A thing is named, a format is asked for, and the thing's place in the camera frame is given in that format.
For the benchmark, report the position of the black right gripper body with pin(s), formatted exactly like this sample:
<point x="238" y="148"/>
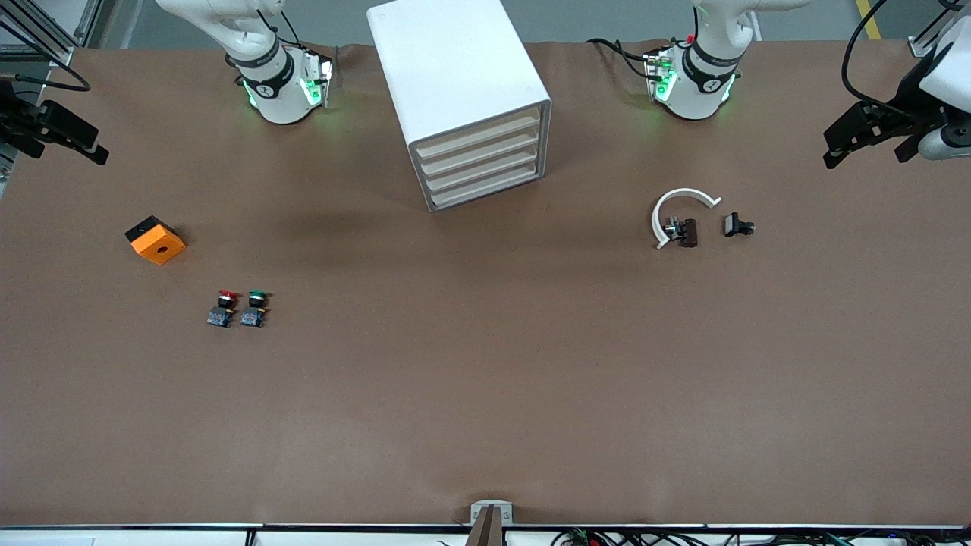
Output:
<point x="17" y="119"/>

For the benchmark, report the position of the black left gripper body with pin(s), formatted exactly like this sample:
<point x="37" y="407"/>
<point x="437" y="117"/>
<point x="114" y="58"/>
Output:
<point x="907" y="101"/>

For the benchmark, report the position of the red push button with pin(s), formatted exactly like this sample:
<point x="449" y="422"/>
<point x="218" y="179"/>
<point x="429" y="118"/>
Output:
<point x="221" y="311"/>

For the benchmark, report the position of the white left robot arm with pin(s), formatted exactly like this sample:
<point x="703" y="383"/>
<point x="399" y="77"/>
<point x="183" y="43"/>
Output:
<point x="694" y="91"/>

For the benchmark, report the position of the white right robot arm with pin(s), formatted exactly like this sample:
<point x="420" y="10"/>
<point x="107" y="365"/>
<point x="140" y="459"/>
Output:
<point x="281" y="91"/>

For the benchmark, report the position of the orange and black button box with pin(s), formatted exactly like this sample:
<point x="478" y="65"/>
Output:
<point x="159" y="246"/>

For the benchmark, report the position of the green push button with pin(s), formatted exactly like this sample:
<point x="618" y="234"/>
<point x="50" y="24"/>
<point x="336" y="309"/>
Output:
<point x="254" y="311"/>

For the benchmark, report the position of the white drawer cabinet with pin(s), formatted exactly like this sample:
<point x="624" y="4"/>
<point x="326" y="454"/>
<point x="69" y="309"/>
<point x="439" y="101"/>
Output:
<point x="447" y="68"/>

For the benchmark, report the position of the small black electrical component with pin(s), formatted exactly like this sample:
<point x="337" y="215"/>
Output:
<point x="733" y="224"/>

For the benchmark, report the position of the white curved plastic part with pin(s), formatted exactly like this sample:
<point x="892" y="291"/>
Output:
<point x="683" y="192"/>

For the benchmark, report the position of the small brown electrical component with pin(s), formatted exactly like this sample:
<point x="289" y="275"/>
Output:
<point x="689" y="232"/>

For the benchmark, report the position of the brown table mat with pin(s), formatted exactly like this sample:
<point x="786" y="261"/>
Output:
<point x="485" y="379"/>

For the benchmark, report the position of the aluminium profile frame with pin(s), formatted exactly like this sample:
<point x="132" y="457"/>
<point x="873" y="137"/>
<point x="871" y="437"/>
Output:
<point x="922" y="47"/>
<point x="87" y="23"/>

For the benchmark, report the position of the white table edge rail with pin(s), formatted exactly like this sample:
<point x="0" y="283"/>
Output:
<point x="152" y="537"/>

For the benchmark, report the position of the grey metal bracket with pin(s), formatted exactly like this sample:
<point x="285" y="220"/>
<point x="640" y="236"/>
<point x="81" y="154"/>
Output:
<point x="491" y="516"/>

